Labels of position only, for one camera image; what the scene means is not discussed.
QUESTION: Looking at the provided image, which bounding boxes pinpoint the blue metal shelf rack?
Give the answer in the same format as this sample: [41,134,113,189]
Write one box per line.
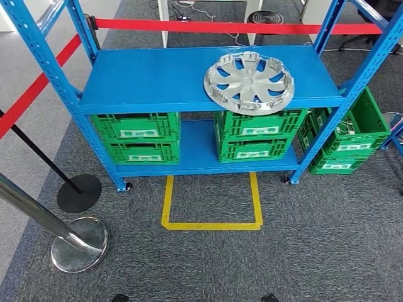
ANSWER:
[0,0,403,193]

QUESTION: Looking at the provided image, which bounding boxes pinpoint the green plastic crate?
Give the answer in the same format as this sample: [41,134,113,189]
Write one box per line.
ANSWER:
[297,86,391,159]
[103,140,181,166]
[214,108,309,142]
[216,137,295,164]
[307,152,370,176]
[91,111,182,144]

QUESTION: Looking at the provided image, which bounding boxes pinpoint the yellow floor tape outline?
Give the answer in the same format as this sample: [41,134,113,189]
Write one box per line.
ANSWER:
[161,171,264,232]

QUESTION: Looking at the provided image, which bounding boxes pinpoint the silver wheel hubcap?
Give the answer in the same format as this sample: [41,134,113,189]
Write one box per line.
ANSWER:
[203,50,296,117]

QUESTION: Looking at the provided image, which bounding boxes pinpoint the red barrier belt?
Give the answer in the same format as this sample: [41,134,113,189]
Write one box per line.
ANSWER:
[94,17,383,36]
[0,34,83,140]

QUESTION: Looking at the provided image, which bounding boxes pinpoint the black ribbed round stool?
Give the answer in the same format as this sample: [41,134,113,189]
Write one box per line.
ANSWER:
[246,9,285,26]

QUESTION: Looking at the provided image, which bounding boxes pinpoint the black stanchion with round base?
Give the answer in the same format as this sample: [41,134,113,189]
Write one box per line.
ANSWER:
[0,108,103,215]

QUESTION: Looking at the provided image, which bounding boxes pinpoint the white cabinet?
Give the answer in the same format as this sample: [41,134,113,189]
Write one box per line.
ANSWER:
[299,0,336,43]

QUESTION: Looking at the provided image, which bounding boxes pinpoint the black office chair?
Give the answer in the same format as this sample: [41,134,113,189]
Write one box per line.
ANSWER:
[338,0,403,56]

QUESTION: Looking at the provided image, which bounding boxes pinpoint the black belt stanchion post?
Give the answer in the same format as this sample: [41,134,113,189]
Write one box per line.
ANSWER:
[82,14,102,52]

